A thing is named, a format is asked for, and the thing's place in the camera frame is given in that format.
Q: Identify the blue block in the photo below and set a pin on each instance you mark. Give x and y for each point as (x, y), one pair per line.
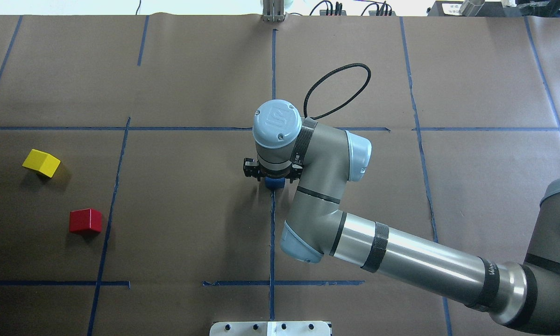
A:
(274, 183)

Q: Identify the red block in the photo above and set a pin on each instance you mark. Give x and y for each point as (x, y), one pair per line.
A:
(85, 221)

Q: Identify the yellow block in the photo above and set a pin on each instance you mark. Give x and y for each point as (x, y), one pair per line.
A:
(42, 163)

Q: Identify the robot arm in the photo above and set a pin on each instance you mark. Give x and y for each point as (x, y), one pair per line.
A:
(524, 297)

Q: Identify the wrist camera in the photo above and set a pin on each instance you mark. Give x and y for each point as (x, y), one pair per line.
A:
(252, 169)

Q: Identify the aluminium frame post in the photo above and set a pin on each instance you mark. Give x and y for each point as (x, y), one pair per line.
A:
(273, 10)

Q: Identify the white pole base bracket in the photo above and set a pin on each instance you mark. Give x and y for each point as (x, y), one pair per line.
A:
(272, 328)

